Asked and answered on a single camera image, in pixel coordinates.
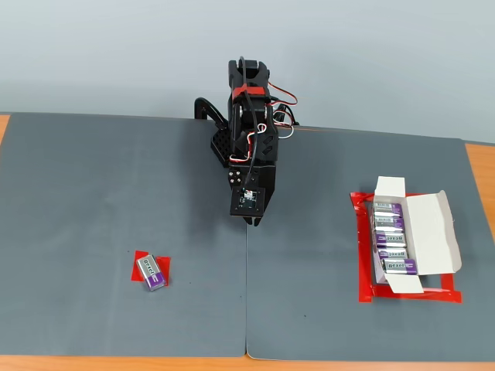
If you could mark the black table clamp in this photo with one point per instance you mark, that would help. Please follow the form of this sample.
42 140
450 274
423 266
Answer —
209 108

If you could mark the red tape band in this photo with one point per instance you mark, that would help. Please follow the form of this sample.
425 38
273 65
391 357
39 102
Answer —
253 92

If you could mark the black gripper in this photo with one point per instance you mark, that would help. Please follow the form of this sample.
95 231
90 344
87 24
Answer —
269 182

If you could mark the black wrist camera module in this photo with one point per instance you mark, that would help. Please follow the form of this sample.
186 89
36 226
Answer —
247 203

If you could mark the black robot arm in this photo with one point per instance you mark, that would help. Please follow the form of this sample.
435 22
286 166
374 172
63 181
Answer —
247 77

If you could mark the white cardboard battery box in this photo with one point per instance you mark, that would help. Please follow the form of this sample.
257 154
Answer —
429 235

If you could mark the purple silver Bexel battery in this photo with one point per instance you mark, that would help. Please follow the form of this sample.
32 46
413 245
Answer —
390 239
386 208
151 270
398 266
388 223
392 254

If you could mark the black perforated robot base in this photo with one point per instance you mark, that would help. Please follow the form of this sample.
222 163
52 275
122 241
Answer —
219 145

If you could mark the small red tape patch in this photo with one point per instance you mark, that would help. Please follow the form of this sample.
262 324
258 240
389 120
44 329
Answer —
164 264

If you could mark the red tape frame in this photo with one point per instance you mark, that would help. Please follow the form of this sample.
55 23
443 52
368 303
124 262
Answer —
363 251

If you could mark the grey table mat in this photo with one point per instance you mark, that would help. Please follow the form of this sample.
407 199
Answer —
309 251
96 212

